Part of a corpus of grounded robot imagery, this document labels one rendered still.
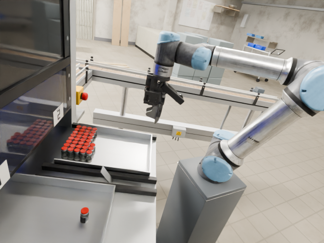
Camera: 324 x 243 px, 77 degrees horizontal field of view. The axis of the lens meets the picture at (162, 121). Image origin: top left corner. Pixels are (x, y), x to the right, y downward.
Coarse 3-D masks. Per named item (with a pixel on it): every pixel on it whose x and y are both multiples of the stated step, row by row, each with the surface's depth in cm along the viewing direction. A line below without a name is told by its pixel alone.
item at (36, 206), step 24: (0, 192) 59; (24, 192) 61; (48, 192) 63; (72, 192) 64; (96, 192) 66; (0, 216) 54; (24, 216) 55; (48, 216) 56; (72, 216) 57; (96, 216) 59; (0, 240) 49; (24, 240) 50; (48, 240) 51; (72, 240) 52; (96, 240) 53
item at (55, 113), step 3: (60, 105) 77; (57, 108) 74; (60, 108) 77; (54, 111) 72; (60, 111) 78; (54, 114) 73; (57, 114) 75; (60, 114) 78; (63, 114) 81; (54, 117) 73; (57, 117) 76; (60, 117) 79; (54, 120) 74; (57, 120) 76; (54, 123) 74
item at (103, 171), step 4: (104, 168) 69; (100, 172) 67; (104, 172) 68; (104, 176) 68; (108, 176) 70; (108, 180) 69; (112, 180) 72; (116, 180) 72; (120, 180) 72; (124, 184) 71; (128, 184) 72; (132, 184) 72; (136, 184) 72; (140, 184) 73
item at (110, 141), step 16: (112, 128) 95; (96, 144) 87; (112, 144) 90; (128, 144) 92; (144, 144) 94; (64, 160) 71; (96, 160) 79; (112, 160) 81; (128, 160) 83; (144, 160) 85
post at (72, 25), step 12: (72, 0) 72; (72, 12) 74; (72, 24) 76; (72, 36) 78; (72, 48) 80; (72, 60) 82; (72, 72) 84; (72, 84) 86; (72, 96) 89; (72, 108) 91; (60, 120) 93; (72, 120) 94
